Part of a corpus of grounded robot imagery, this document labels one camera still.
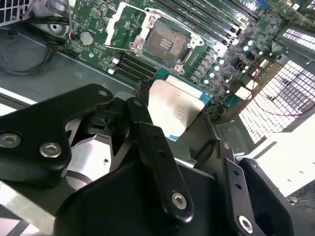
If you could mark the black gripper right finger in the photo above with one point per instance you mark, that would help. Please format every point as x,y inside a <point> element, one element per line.
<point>231,177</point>

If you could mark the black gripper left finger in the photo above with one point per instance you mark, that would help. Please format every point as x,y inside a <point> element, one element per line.
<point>37,127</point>

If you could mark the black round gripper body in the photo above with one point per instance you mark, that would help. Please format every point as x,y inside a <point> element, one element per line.
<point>118,209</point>

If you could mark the silver green CPU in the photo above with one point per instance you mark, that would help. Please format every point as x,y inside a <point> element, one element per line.
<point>172,103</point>

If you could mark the metal socket cover frame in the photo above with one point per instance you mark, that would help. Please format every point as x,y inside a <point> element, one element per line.
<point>112,27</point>

